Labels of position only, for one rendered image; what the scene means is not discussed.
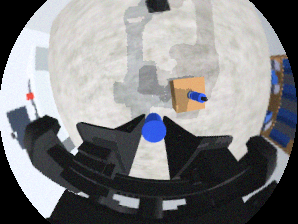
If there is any tan wooden block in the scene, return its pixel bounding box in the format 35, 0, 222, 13
169, 76, 205, 113

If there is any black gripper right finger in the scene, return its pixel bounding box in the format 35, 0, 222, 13
162, 116, 234, 180

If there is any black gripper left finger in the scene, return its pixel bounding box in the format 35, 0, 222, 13
76, 115, 145, 176

